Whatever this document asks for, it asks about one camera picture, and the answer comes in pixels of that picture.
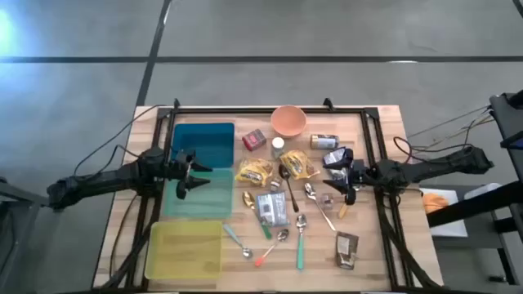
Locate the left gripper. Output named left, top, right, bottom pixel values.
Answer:
left=170, top=150, right=213, bottom=200

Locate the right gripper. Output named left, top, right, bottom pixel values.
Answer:
left=322, top=158, right=369, bottom=205

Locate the blue ramen noodle packet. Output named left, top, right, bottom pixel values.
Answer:
left=322, top=146, right=355, bottom=180
left=255, top=190, right=290, bottom=228

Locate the all-silver metal spoon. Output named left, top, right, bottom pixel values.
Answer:
left=303, top=182, right=337, bottom=233

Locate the tan jar with white label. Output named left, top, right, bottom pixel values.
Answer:
left=309, top=134, right=340, bottom=150

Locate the yellow ramen noodle packet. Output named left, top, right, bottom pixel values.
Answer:
left=235, top=158, right=274, bottom=188
left=279, top=149, right=321, bottom=180

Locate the black spoon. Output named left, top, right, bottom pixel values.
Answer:
left=278, top=163, right=300, bottom=213

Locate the white-lidded spice jar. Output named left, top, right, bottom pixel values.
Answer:
left=270, top=136, right=286, bottom=160

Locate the spoon with light blue handle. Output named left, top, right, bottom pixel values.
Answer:
left=222, top=223, right=253, bottom=259

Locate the teal plastic bin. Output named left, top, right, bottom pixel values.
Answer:
left=163, top=167, right=235, bottom=220

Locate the blue plastic bin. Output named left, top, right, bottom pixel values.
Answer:
left=170, top=122, right=236, bottom=169

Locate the orange bowl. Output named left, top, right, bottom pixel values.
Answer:
left=270, top=105, right=308, bottom=139

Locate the brown food packet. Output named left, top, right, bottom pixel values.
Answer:
left=335, top=231, right=360, bottom=270

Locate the yellow plastic bin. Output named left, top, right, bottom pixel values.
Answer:
left=144, top=220, right=224, bottom=281

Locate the orange object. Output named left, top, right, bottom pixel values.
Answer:
left=422, top=192, right=450, bottom=215

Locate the white sheet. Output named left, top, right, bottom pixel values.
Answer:
left=419, top=187, right=469, bottom=238

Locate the white plastic container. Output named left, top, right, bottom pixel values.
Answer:
left=463, top=182, right=503, bottom=201

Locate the black equipment cart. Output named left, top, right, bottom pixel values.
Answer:
left=424, top=89, right=523, bottom=287

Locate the gray metal stand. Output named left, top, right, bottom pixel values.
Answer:
left=0, top=177, right=50, bottom=294

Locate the gold spoon with green handle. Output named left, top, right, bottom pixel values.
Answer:
left=241, top=190, right=273, bottom=241

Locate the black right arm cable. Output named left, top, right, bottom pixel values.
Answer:
left=392, top=136, right=475, bottom=164

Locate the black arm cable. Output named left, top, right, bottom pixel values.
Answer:
left=392, top=136, right=475, bottom=164
left=73, top=104, right=167, bottom=176

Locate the spoon with orange handle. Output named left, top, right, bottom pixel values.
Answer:
left=254, top=228, right=290, bottom=268

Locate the spoon with mint handle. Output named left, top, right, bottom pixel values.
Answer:
left=295, top=213, right=308, bottom=270

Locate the black aluminium table frame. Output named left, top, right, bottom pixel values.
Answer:
left=100, top=106, right=440, bottom=292

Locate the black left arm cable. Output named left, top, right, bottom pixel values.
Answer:
left=73, top=104, right=167, bottom=176

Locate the brown cable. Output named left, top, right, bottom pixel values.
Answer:
left=108, top=194, right=140, bottom=281

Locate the thin gray cable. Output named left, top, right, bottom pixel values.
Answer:
left=406, top=105, right=494, bottom=140

